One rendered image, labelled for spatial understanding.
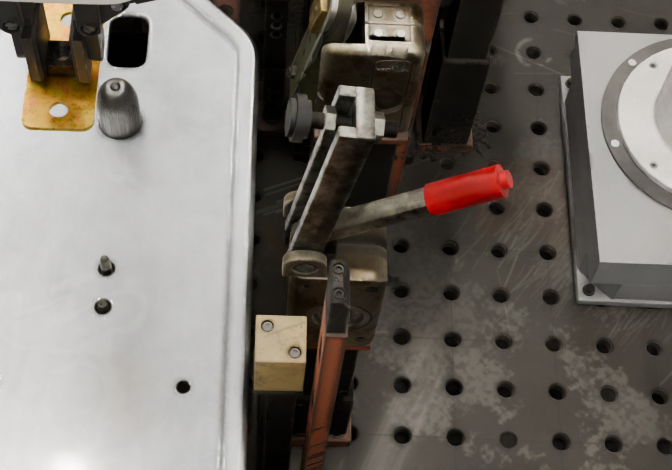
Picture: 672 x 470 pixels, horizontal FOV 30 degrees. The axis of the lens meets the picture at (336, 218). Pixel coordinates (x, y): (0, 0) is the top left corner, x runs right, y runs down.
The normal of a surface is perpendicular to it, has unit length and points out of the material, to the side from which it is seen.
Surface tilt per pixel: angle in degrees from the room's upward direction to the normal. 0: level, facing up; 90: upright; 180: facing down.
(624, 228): 2
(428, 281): 0
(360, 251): 0
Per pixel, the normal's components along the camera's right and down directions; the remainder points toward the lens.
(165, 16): 0.07, -0.48
